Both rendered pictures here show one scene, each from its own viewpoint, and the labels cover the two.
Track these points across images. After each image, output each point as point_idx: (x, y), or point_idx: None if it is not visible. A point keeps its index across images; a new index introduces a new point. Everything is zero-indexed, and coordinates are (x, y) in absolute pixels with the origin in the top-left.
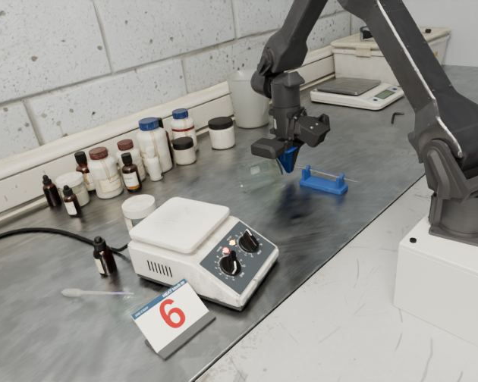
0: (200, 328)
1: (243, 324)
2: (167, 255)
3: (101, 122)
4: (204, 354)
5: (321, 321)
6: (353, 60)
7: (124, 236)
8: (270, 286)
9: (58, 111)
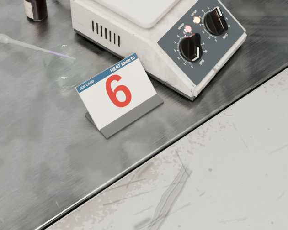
0: (146, 112)
1: (193, 116)
2: (119, 22)
3: None
4: (149, 141)
5: (277, 130)
6: None
7: None
8: (228, 77)
9: None
